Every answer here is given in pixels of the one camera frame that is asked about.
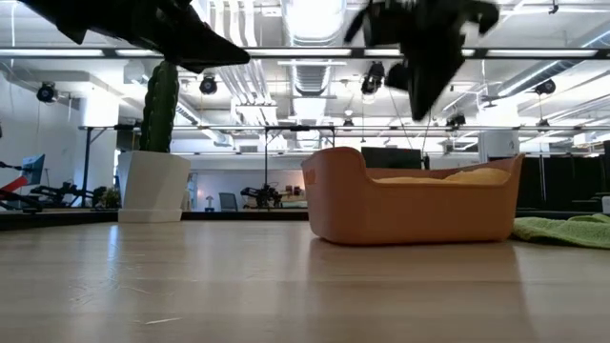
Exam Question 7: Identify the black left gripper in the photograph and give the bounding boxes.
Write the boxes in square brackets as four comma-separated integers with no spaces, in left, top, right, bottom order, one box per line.
[18,0,252,75]

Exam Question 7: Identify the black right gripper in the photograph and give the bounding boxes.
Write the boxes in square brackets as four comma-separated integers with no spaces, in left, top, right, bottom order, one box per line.
[366,0,499,123]

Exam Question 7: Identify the orange microfiber towel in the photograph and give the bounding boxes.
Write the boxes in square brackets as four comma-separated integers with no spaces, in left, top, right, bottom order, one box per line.
[374,167,512,186]

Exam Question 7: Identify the salmon plastic basket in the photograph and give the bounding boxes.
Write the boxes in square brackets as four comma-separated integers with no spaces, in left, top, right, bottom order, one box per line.
[300,146,525,247]

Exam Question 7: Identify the green microfiber towel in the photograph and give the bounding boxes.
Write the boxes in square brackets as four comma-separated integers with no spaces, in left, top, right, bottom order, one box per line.
[512,212,610,251]

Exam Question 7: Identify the green cactus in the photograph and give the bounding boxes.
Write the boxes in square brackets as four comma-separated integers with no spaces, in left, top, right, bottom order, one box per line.
[138,60,181,154]

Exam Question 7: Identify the long light bar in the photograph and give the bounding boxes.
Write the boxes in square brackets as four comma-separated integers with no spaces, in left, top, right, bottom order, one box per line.
[0,46,610,60]

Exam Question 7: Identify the black flat monitor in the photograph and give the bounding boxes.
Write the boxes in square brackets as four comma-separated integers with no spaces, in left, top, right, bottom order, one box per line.
[360,146,424,171]

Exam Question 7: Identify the white hexagonal plant pot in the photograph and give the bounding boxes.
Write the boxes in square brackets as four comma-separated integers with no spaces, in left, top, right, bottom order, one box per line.
[116,150,193,224]

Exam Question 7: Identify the background robot workstation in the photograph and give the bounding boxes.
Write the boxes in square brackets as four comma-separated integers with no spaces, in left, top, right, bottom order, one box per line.
[240,183,306,210]

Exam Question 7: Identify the small green plant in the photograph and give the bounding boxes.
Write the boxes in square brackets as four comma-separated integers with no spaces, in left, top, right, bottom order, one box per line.
[101,187,121,210]

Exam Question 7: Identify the black partition panel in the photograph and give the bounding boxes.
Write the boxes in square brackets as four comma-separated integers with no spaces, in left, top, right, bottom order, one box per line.
[518,154,610,213]

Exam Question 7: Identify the tilted computer monitor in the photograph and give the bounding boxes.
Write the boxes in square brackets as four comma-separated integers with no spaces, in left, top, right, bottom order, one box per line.
[19,152,47,187]

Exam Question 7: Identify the red slanted bar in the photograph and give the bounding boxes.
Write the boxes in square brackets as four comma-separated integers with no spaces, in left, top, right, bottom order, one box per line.
[0,174,30,194]

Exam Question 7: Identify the black hanging cord reel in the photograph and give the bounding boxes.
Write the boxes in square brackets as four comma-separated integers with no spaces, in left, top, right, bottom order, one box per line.
[534,78,558,96]
[360,60,386,96]
[35,81,58,104]
[198,74,219,96]

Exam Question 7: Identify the black background rig frame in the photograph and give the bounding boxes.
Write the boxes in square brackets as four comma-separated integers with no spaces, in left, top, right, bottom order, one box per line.
[78,124,337,211]

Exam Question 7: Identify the black aluminium table frame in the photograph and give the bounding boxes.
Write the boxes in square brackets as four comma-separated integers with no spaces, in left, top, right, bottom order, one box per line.
[0,208,610,233]

